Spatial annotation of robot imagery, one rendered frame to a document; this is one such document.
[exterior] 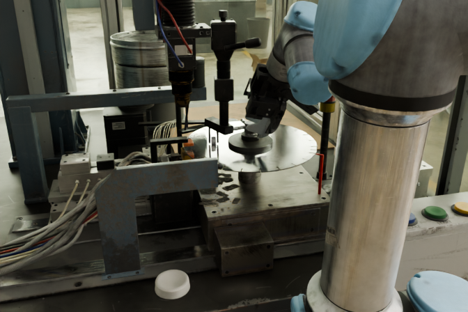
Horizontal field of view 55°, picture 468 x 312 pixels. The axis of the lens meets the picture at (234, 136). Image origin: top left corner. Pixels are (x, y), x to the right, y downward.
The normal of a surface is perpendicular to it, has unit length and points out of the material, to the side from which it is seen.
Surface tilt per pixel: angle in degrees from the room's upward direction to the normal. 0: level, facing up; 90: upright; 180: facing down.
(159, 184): 90
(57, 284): 0
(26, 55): 90
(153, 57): 90
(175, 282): 0
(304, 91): 120
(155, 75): 90
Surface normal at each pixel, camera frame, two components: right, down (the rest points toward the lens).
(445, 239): 0.24, 0.36
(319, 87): 0.06, 0.77
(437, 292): 0.13, -0.93
